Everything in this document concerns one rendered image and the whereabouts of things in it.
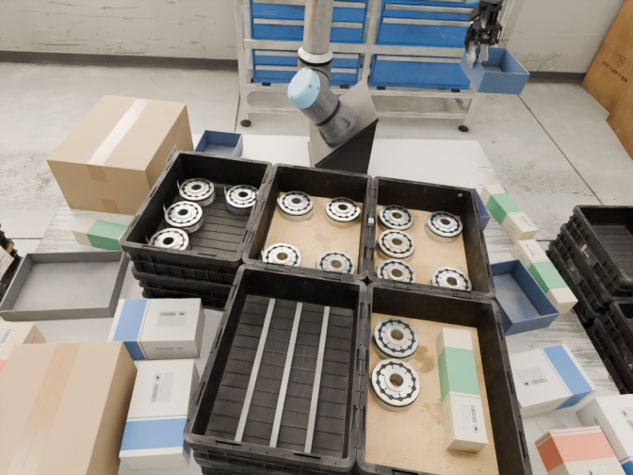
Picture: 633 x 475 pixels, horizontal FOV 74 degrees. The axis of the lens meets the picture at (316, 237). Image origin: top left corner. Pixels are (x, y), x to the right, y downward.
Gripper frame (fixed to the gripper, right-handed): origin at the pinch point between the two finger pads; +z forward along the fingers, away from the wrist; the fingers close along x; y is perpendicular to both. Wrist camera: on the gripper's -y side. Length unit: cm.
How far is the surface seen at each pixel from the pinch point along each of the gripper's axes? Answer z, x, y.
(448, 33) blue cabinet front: 47, 35, -142
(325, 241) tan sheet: 23, -53, 56
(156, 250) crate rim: 8, -93, 69
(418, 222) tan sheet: 26, -24, 47
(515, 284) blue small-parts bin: 42, 5, 60
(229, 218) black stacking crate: 20, -80, 47
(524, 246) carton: 37, 10, 50
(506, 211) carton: 37, 10, 34
